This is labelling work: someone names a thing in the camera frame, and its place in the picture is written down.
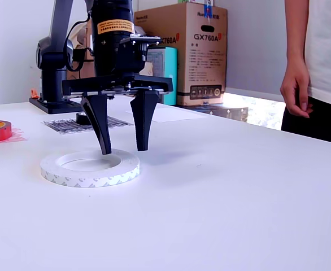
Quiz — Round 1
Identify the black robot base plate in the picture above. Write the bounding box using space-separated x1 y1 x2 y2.
29 97 84 115

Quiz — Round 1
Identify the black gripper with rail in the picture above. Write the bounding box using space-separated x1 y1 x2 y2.
62 36 174 155

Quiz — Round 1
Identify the black scribbled paper sheet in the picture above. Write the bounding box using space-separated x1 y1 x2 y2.
41 115 134 136

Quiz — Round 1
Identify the teal box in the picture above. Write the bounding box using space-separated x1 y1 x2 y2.
145 46 178 106

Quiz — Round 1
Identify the blank white paper sheet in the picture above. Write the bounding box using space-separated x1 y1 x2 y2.
125 107 208 123

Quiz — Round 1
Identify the black camera cable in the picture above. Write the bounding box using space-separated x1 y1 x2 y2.
64 16 92 73

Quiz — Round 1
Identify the person in white shirt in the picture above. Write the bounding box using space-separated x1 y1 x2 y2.
280 0 331 146

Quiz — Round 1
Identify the person's right forearm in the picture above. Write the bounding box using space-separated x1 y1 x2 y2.
284 0 310 73

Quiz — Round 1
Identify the white double-sided tape roll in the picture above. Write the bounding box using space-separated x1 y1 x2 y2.
40 149 141 188

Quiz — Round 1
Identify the person's right hand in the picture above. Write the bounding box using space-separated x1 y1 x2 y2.
280 65 315 119

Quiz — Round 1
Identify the black tape roll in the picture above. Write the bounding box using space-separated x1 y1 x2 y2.
75 111 92 126

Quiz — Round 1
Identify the grey plastic bag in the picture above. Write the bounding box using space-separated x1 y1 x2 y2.
133 24 147 37

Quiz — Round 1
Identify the red scribbled paper sheet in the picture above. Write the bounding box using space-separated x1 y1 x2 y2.
0 126 29 146

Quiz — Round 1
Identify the tall GX760A cardboard carton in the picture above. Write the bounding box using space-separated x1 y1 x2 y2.
133 2 228 107

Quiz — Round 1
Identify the cardboard carton with blue print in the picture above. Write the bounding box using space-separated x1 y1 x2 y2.
66 60 154 102

